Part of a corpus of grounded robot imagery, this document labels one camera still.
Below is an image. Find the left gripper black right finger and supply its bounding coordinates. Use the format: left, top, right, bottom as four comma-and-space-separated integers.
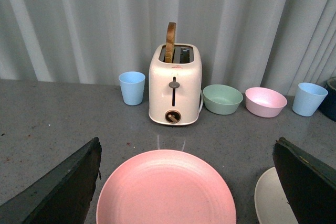
272, 137, 335, 223

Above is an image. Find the cream white toaster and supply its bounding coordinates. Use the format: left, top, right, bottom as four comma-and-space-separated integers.
149, 44, 203, 126

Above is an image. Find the green bowl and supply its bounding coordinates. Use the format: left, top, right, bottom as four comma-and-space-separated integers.
203, 84, 243, 115

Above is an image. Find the light blue cup left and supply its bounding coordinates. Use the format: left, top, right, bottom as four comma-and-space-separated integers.
119, 71, 145, 106

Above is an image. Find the white toaster power cable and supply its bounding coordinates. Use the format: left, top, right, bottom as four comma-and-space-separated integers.
196, 89, 205, 116

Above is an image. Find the light blue cup right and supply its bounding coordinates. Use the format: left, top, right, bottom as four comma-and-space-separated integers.
292, 82, 328, 117

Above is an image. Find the toast bread slice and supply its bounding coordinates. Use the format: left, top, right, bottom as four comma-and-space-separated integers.
164, 22, 176, 63

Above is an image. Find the pink plate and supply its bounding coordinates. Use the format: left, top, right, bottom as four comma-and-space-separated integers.
96, 150, 236, 223

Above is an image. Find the grey curtain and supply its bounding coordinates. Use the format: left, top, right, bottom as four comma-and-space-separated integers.
0, 0, 336, 96

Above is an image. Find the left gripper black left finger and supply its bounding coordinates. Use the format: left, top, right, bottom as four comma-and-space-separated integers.
1, 137, 102, 223

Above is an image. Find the dark blue saucepan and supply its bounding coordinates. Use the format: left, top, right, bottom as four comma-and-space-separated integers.
319, 77, 336, 121

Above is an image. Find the pink bowl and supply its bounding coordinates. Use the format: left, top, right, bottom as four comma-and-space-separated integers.
245, 87, 287, 118

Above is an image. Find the cream white plate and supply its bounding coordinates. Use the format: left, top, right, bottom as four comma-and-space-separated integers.
254, 167, 298, 224

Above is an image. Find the light blue cup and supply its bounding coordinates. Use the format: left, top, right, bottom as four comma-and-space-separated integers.
119, 71, 145, 106
292, 82, 328, 117

